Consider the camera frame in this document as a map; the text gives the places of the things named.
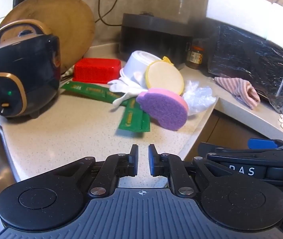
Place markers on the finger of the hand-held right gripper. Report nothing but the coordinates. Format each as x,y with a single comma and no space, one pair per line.
221,156
261,144

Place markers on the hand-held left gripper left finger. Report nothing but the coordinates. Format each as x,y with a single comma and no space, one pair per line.
134,155

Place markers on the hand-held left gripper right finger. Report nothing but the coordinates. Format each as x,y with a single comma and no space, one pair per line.
152,157

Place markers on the purple and pink sponge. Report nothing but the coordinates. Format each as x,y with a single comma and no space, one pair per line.
164,108

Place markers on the white glove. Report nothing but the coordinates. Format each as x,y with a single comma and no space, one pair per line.
124,86

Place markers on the round yellow sponge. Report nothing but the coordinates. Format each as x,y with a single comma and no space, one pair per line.
164,77

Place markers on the white plastic bowl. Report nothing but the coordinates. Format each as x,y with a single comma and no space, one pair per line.
136,63

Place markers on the wooden cabinet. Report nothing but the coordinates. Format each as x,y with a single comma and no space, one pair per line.
221,132

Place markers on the green packet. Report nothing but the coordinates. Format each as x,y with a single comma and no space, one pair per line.
111,95
130,117
145,123
84,89

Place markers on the pink striped cloth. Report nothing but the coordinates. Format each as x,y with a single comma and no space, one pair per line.
238,88

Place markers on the clear plastic bag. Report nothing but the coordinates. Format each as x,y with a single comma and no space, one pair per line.
198,97

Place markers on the black foil-wrapped appliance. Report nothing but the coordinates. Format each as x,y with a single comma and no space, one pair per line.
251,54

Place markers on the red plastic box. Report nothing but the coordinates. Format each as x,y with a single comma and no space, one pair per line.
96,71

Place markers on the glass jar with label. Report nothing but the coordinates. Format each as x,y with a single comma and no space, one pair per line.
195,56

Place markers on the black appliance box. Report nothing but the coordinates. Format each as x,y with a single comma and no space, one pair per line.
154,39

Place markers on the white range hood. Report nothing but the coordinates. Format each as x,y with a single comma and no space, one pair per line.
243,7

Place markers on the dark blue rice cooker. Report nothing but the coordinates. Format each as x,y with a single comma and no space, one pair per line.
29,64

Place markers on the round wooden cutting board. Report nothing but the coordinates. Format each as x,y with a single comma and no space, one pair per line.
66,22

